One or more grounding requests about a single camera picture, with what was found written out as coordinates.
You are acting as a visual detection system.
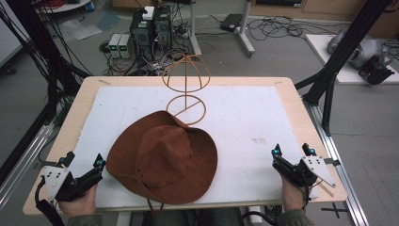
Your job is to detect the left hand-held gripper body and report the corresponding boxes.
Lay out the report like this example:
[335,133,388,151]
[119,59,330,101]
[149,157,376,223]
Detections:
[42,165,104,202]

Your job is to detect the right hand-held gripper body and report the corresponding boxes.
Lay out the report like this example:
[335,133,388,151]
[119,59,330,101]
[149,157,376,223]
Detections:
[271,155,339,189]

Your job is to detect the brown wide-brim hat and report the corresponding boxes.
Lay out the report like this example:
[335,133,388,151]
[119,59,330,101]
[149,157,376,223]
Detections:
[105,109,219,216]

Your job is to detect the wooden wire hat stand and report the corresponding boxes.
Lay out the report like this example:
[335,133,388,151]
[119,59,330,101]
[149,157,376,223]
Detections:
[161,53,212,126]

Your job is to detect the person's left hand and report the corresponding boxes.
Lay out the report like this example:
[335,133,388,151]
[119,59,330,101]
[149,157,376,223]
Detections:
[58,185,99,218]

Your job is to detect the person's right hand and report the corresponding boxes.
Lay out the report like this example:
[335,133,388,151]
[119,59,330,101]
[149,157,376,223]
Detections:
[280,176,311,213]

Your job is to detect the white table mat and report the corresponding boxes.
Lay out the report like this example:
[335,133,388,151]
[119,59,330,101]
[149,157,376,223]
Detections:
[66,85,318,210]

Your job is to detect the white power strip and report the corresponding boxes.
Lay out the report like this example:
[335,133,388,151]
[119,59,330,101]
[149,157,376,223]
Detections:
[247,205,263,225]

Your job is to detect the white platform board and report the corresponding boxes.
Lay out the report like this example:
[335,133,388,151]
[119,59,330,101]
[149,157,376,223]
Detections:
[305,33,399,86]

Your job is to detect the black device on platform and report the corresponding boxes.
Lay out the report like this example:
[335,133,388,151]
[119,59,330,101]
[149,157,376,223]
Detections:
[358,56,396,86]

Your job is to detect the person's legs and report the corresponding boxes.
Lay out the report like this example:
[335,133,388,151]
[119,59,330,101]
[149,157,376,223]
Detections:
[141,207,245,226]

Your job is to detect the silver rounded machine shell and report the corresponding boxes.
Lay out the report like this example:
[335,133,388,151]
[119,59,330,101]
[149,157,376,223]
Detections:
[327,28,394,71]

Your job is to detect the grey bench power supply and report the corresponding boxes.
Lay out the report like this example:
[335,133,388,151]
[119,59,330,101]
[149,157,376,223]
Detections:
[118,33,135,59]
[108,33,122,59]

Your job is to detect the white stand leg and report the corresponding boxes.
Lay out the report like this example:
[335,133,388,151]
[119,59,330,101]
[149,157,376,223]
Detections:
[187,0,203,57]
[235,0,256,58]

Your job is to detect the clear plastic sheet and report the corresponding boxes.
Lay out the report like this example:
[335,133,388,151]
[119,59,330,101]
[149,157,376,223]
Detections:
[58,18,104,42]

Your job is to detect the black computer tower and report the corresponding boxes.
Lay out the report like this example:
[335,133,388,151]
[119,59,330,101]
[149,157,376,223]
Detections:
[129,8,155,61]
[152,5,173,58]

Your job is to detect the black flat box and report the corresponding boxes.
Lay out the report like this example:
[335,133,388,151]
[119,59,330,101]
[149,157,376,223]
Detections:
[219,13,245,33]

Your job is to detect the white cabinet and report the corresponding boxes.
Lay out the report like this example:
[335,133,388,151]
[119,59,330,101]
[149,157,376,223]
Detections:
[0,0,24,68]

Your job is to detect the round white table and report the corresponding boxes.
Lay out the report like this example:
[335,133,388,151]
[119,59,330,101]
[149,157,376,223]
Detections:
[35,0,92,14]

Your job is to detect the white box on computer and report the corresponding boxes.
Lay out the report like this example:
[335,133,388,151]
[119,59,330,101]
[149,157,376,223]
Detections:
[142,6,156,21]

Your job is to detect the aluminium rail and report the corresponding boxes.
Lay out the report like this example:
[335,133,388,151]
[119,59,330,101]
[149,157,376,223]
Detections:
[0,122,56,211]
[303,99,371,226]

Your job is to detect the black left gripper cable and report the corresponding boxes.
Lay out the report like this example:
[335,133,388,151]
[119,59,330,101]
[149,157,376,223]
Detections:
[34,174,66,226]

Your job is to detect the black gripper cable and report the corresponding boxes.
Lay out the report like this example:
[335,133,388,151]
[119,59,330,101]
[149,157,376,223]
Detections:
[34,174,66,226]
[240,210,279,226]

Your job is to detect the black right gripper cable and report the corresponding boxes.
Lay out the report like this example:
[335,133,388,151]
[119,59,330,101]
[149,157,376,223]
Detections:
[240,210,279,226]

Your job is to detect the black metal frame post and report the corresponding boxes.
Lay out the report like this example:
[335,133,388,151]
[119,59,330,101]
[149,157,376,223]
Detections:
[295,0,393,137]

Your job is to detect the black metal frame with cables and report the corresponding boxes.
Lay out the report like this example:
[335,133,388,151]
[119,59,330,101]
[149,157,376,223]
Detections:
[0,0,92,186]

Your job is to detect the tangle of black floor cables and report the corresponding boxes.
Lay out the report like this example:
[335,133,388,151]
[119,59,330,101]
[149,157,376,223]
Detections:
[246,14,343,42]

